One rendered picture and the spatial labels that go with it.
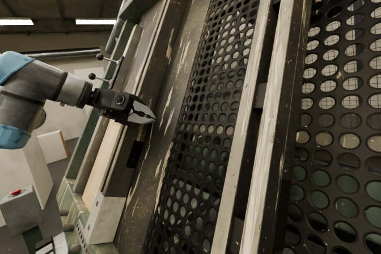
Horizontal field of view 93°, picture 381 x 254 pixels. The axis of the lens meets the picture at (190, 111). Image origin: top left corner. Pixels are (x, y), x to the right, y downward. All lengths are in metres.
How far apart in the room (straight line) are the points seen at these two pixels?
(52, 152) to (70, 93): 5.51
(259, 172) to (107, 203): 0.48
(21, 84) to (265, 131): 0.46
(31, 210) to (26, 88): 0.87
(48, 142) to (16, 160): 2.69
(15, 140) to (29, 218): 0.82
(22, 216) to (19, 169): 2.08
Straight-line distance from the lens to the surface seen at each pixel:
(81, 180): 1.07
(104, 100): 0.49
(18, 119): 0.50
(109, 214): 0.65
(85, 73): 4.68
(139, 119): 0.55
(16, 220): 1.29
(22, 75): 0.50
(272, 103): 0.26
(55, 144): 5.94
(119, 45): 1.40
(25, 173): 3.33
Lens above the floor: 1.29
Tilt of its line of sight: 9 degrees down
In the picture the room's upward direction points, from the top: 11 degrees counter-clockwise
